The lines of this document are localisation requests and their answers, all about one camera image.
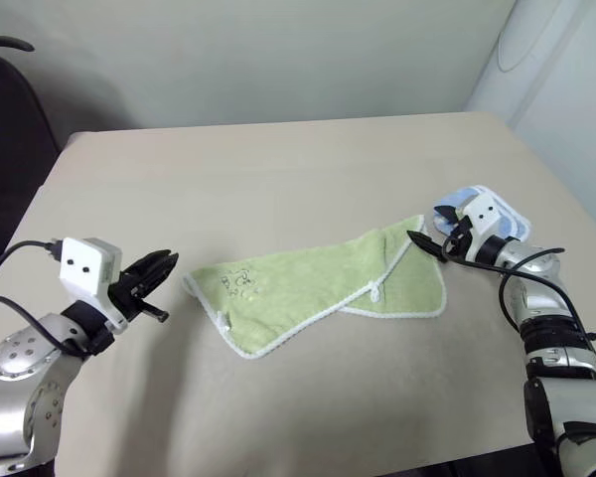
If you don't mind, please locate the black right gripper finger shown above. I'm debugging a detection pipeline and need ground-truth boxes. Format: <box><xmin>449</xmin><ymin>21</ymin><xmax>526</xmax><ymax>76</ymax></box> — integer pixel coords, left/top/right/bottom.
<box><xmin>434</xmin><ymin>205</ymin><xmax>462</xmax><ymax>227</ymax></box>
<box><xmin>406</xmin><ymin>230</ymin><xmax>450</xmax><ymax>264</ymax></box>

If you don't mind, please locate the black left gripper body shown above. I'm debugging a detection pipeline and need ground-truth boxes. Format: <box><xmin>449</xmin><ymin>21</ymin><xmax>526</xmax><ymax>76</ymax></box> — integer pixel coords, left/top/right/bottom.
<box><xmin>108</xmin><ymin>270</ymin><xmax>154</xmax><ymax>323</ymax></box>

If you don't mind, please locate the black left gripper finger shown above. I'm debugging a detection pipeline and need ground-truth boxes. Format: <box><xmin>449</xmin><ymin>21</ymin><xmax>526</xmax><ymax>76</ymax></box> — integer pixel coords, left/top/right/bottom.
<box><xmin>122</xmin><ymin>248</ymin><xmax>181</xmax><ymax>292</ymax></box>
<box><xmin>136</xmin><ymin>300</ymin><xmax>170</xmax><ymax>324</ymax></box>

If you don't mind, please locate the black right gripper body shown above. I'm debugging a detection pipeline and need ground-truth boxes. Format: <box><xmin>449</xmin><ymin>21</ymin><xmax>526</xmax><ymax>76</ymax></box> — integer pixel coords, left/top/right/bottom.
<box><xmin>443</xmin><ymin>218</ymin><xmax>475</xmax><ymax>261</ymax></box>

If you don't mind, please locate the blue white cloth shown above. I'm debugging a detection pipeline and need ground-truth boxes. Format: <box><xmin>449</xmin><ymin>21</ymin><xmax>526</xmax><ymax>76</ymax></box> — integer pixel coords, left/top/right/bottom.
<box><xmin>424</xmin><ymin>184</ymin><xmax>532</xmax><ymax>244</ymax></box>

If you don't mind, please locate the green towel with white trim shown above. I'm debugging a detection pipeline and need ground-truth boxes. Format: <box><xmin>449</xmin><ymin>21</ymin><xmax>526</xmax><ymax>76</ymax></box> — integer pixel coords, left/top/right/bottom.
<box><xmin>181</xmin><ymin>214</ymin><xmax>449</xmax><ymax>360</ymax></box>

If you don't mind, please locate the white cabinet with oval recess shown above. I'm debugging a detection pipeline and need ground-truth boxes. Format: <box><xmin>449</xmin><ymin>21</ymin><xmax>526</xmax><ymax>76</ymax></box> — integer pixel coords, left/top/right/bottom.
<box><xmin>464</xmin><ymin>0</ymin><xmax>596</xmax><ymax>244</ymax></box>

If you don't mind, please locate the black office chair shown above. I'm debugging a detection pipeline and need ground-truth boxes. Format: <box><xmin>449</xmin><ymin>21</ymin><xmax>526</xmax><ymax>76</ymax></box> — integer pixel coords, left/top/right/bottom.
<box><xmin>0</xmin><ymin>36</ymin><xmax>64</xmax><ymax>272</ymax></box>

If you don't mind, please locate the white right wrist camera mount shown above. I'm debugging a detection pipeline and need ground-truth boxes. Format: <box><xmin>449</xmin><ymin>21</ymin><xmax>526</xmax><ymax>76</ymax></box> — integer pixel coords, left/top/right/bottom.
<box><xmin>462</xmin><ymin>194</ymin><xmax>504</xmax><ymax>261</ymax></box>

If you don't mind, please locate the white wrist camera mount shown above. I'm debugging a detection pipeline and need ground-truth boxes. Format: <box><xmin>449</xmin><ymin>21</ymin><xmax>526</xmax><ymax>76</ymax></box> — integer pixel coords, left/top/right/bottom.
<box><xmin>58</xmin><ymin>237</ymin><xmax>129</xmax><ymax>335</ymax></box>
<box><xmin>462</xmin><ymin>194</ymin><xmax>504</xmax><ymax>261</ymax></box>

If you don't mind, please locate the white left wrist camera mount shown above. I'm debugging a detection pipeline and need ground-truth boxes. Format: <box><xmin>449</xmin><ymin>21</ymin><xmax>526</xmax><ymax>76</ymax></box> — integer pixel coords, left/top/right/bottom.
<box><xmin>58</xmin><ymin>237</ymin><xmax>129</xmax><ymax>335</ymax></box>

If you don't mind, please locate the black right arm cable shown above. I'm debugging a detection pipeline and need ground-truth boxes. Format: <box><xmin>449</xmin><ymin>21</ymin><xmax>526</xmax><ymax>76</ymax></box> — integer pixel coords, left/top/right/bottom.
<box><xmin>441</xmin><ymin>237</ymin><xmax>596</xmax><ymax>344</ymax></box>

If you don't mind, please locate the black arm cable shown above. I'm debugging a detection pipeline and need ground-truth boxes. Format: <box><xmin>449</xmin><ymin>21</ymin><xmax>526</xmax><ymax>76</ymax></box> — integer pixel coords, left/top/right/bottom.
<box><xmin>441</xmin><ymin>237</ymin><xmax>596</xmax><ymax>344</ymax></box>
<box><xmin>0</xmin><ymin>238</ymin><xmax>89</xmax><ymax>385</ymax></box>

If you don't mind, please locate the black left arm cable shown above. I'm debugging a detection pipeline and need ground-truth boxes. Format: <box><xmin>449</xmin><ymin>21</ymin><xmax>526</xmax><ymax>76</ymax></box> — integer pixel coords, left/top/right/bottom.
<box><xmin>0</xmin><ymin>238</ymin><xmax>89</xmax><ymax>385</ymax></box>

